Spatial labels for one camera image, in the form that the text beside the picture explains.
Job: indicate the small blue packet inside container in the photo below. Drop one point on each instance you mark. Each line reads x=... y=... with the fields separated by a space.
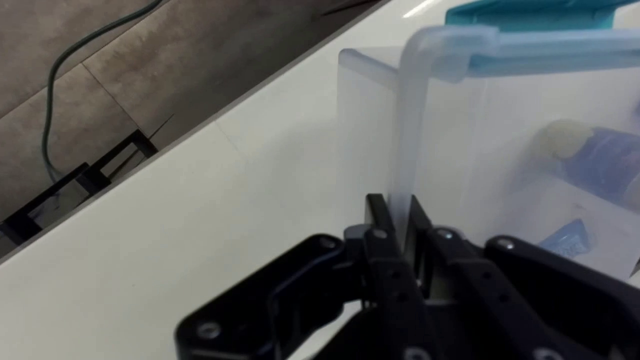
x=567 y=239

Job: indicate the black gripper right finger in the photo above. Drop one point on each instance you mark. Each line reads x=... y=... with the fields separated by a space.
x=532 y=301

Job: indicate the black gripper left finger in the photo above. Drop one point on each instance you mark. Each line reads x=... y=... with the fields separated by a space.
x=301 y=301

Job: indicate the black metal floor frame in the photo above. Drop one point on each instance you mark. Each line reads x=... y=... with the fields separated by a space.
x=20 y=222

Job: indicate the blue bottle inside container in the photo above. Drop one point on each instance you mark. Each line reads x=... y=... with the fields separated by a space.
x=601 y=163

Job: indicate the clear plastic container teal lid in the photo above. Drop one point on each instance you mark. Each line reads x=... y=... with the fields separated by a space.
x=481 y=133

